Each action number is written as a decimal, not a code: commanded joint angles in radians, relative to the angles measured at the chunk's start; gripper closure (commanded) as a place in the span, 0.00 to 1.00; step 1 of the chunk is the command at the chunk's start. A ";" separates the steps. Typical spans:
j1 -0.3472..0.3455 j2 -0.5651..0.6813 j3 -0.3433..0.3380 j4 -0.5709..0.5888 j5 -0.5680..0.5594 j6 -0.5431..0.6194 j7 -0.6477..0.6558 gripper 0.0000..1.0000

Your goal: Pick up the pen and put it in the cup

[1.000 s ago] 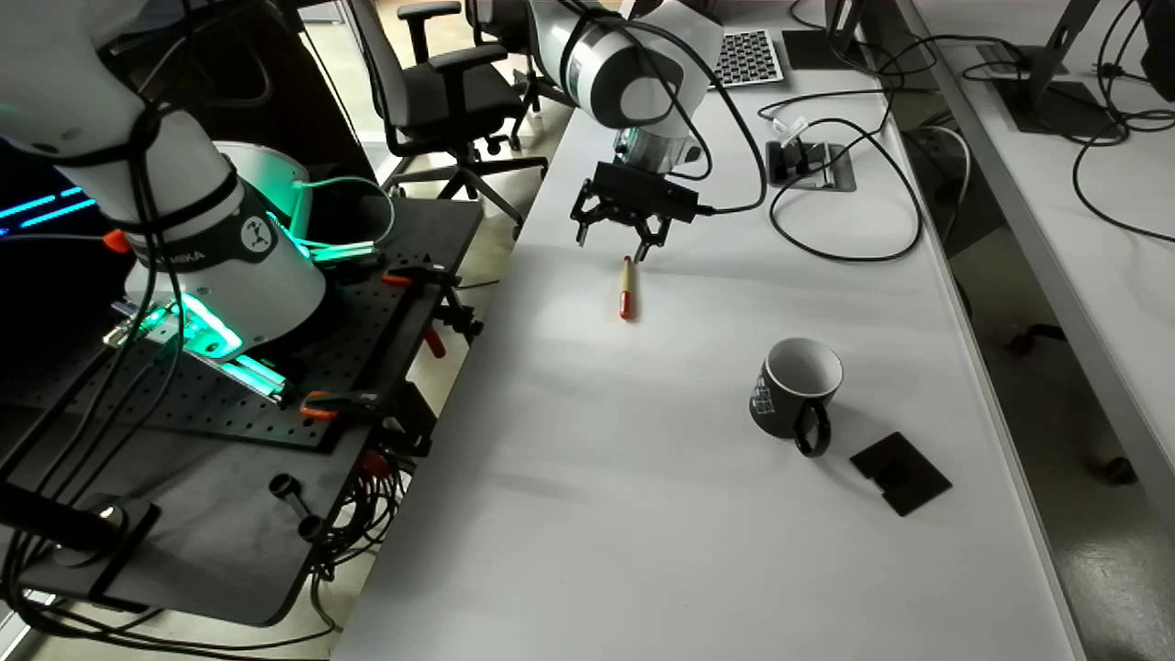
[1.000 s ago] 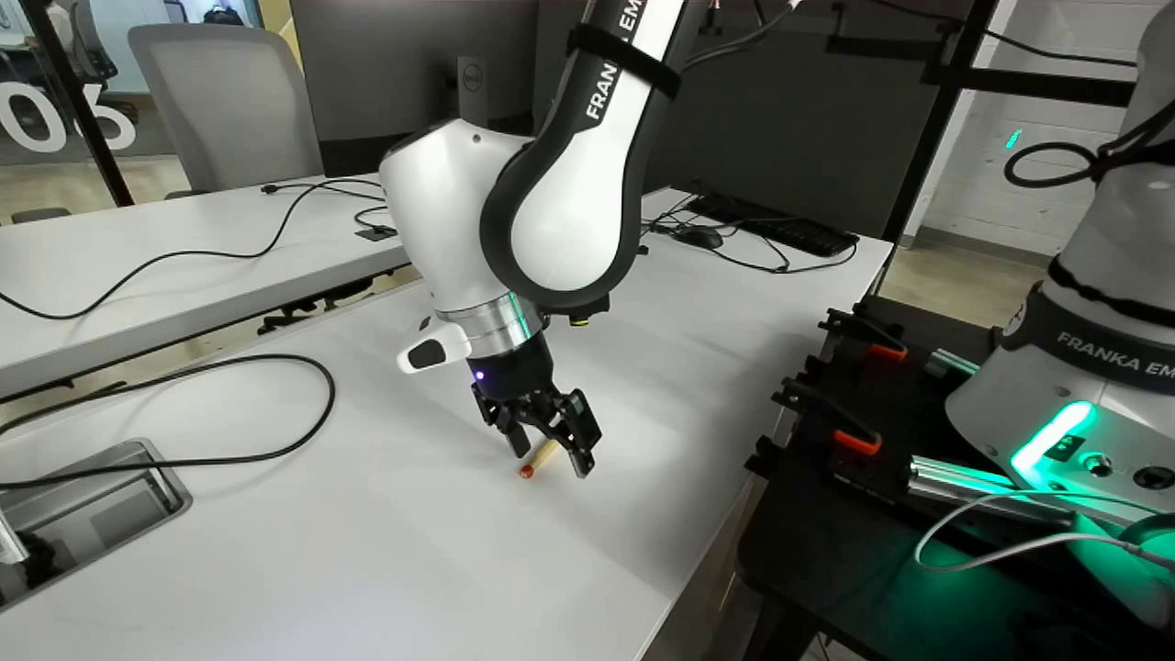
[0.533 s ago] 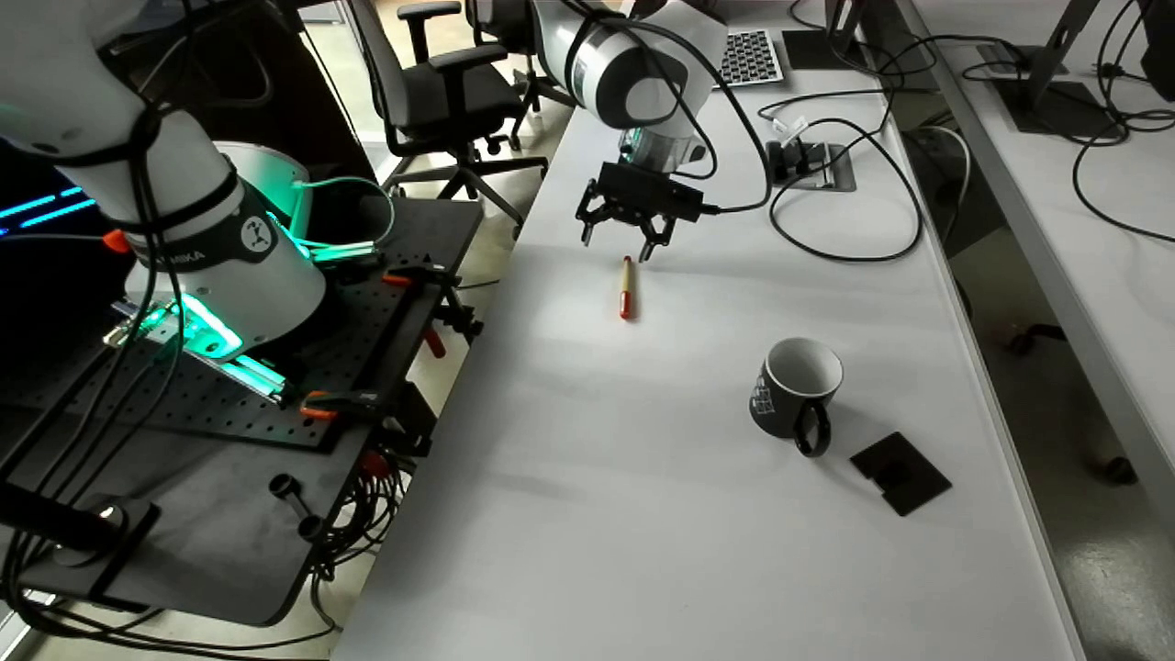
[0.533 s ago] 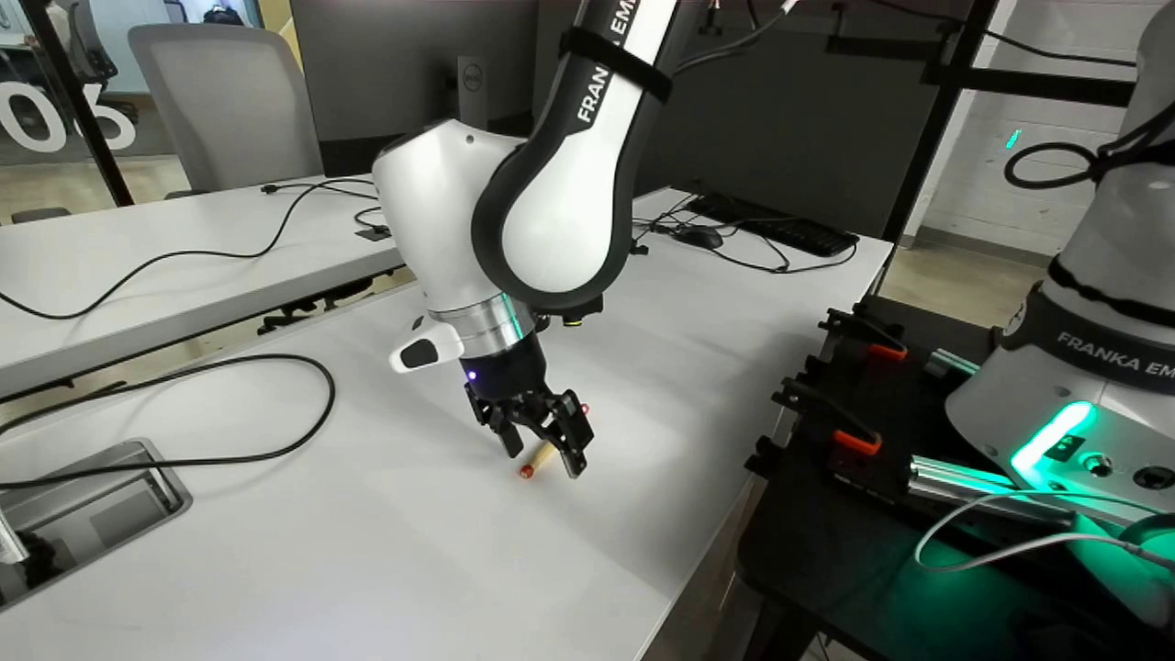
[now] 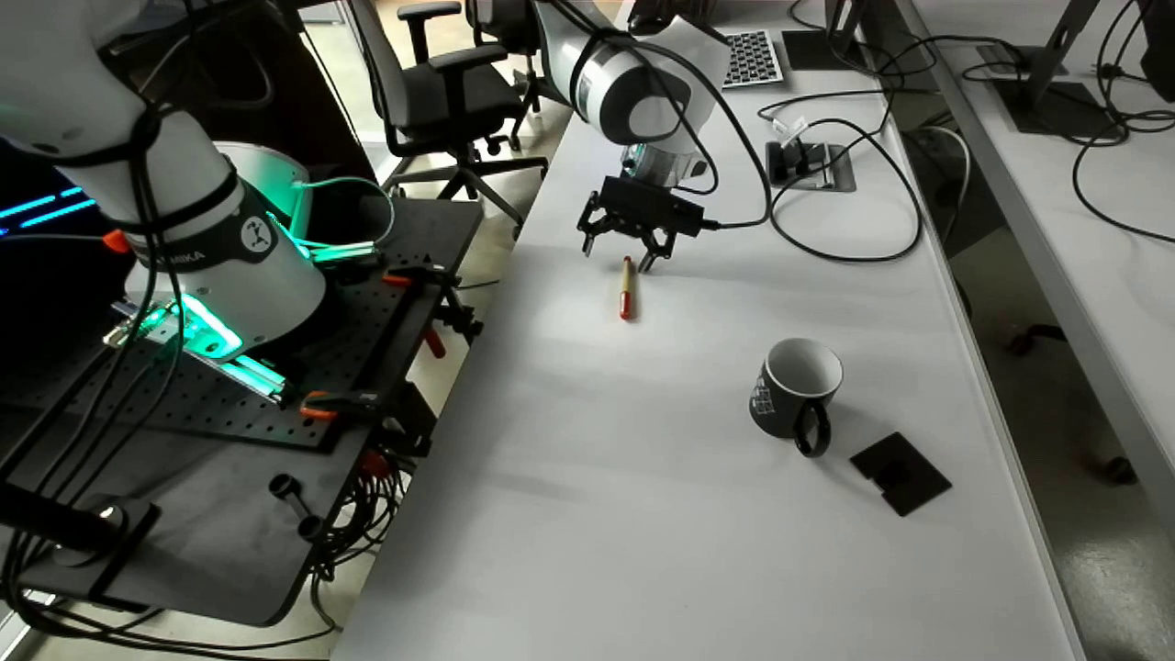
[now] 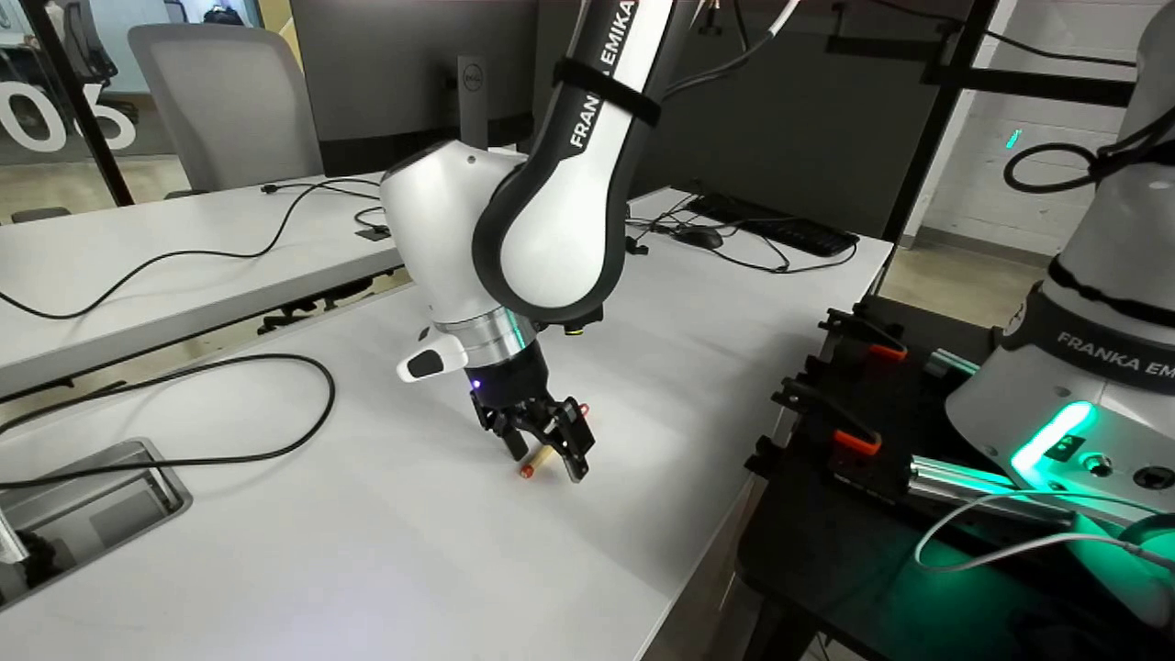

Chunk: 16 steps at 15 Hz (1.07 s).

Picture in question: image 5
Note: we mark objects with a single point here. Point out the monitor stand with plate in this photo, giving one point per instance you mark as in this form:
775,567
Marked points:
1059,110

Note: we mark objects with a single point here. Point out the black office chair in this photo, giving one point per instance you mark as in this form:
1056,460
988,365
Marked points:
445,92
508,21

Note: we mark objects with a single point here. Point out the black screw knob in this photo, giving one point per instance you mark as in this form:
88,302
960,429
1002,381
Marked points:
297,501

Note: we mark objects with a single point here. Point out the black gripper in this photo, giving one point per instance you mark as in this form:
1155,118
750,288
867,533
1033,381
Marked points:
643,209

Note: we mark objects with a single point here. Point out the black flat square card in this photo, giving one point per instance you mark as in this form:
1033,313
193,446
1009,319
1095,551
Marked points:
901,472

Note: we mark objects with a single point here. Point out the black mug white print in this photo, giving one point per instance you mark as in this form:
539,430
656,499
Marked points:
782,406

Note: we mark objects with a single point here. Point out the red capped beige pen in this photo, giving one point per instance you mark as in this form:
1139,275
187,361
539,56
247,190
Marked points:
629,293

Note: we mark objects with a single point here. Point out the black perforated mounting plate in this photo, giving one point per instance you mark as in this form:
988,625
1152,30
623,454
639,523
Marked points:
222,517

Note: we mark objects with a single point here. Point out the white keyboard black keys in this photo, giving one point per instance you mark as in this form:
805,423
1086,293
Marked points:
750,59

